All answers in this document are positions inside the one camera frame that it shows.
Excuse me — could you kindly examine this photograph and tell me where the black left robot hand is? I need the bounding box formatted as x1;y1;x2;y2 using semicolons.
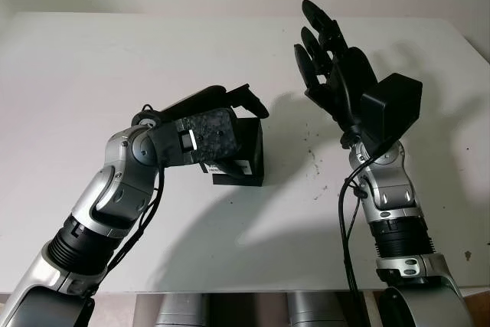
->
132;83;269;181

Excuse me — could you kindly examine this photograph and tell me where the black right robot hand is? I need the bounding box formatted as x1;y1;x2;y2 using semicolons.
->
293;0;380;135

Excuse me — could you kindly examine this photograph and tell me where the black RealSense box lid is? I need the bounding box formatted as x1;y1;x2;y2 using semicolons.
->
201;116;265;179

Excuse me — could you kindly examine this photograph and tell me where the grey robot leg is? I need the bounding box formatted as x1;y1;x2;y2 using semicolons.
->
286;292;340;327
156;292;210;327

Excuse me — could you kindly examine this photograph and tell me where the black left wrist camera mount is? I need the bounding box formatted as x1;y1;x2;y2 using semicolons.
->
147;107;242;167

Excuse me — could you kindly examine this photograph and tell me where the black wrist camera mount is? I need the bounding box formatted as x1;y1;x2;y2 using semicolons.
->
359;73;423;152
147;107;242;167

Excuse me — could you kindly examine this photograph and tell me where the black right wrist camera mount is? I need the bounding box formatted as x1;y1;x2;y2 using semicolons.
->
359;73;423;152

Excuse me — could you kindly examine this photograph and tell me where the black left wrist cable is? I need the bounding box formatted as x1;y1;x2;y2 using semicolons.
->
91;103;165;297

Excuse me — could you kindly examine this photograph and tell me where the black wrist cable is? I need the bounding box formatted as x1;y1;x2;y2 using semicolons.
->
91;103;165;297
336;139;399;293

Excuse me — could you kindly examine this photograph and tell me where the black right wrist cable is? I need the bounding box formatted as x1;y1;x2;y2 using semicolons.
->
336;139;399;293

